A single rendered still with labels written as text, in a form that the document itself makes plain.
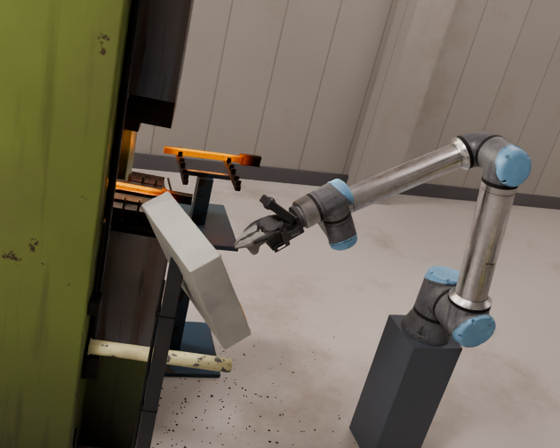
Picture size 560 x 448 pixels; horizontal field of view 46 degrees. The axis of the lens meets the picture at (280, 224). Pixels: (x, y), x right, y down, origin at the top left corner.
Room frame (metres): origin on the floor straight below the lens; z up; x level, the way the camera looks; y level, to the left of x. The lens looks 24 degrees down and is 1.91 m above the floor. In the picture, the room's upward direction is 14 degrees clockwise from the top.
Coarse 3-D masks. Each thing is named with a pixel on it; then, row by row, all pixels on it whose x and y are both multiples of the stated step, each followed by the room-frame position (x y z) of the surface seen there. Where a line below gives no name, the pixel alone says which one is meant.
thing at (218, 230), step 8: (184, 208) 2.63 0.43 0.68; (208, 208) 2.69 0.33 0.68; (216, 208) 2.72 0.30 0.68; (224, 208) 2.74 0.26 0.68; (208, 216) 2.61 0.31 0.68; (216, 216) 2.63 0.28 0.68; (224, 216) 2.65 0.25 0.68; (208, 224) 2.54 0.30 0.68; (216, 224) 2.56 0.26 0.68; (224, 224) 2.57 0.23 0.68; (208, 232) 2.46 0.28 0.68; (216, 232) 2.48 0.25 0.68; (224, 232) 2.50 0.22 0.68; (232, 232) 2.52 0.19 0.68; (216, 240) 2.41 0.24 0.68; (224, 240) 2.43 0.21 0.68; (232, 240) 2.45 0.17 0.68; (216, 248) 2.37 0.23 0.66; (224, 248) 2.38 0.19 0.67; (232, 248) 2.39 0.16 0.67
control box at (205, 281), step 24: (168, 192) 1.59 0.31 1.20; (168, 216) 1.49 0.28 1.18; (168, 240) 1.40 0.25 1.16; (192, 240) 1.38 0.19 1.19; (192, 264) 1.30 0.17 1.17; (216, 264) 1.32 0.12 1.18; (192, 288) 1.37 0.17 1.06; (216, 288) 1.32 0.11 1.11; (216, 312) 1.33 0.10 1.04; (240, 312) 1.37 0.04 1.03; (216, 336) 1.38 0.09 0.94; (240, 336) 1.38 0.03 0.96
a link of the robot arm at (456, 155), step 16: (464, 144) 2.11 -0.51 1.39; (416, 160) 2.08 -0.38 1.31; (432, 160) 2.07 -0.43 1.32; (448, 160) 2.08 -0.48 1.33; (464, 160) 2.10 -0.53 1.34; (384, 176) 2.03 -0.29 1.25; (400, 176) 2.03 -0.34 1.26; (416, 176) 2.04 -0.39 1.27; (432, 176) 2.06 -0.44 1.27; (352, 192) 1.98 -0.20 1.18; (368, 192) 1.98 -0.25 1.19; (384, 192) 2.00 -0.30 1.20; (400, 192) 2.04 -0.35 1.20; (352, 208) 1.96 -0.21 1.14
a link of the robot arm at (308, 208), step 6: (300, 198) 1.78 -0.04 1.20; (306, 198) 1.77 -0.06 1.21; (294, 204) 1.77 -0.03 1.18; (300, 204) 1.75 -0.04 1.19; (306, 204) 1.75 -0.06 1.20; (312, 204) 1.75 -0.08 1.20; (300, 210) 1.74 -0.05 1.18; (306, 210) 1.74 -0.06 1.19; (312, 210) 1.74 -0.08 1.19; (306, 216) 1.73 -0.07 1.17; (312, 216) 1.74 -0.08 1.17; (318, 216) 1.75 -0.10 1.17; (306, 222) 1.74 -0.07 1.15; (312, 222) 1.74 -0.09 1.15
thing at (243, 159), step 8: (168, 152) 2.58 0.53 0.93; (176, 152) 2.59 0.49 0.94; (184, 152) 2.61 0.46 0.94; (192, 152) 2.62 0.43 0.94; (200, 152) 2.63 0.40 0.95; (208, 152) 2.66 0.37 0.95; (224, 160) 2.67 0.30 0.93; (232, 160) 2.68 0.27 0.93; (240, 160) 2.69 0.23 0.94; (248, 160) 2.71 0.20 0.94; (256, 160) 2.73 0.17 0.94
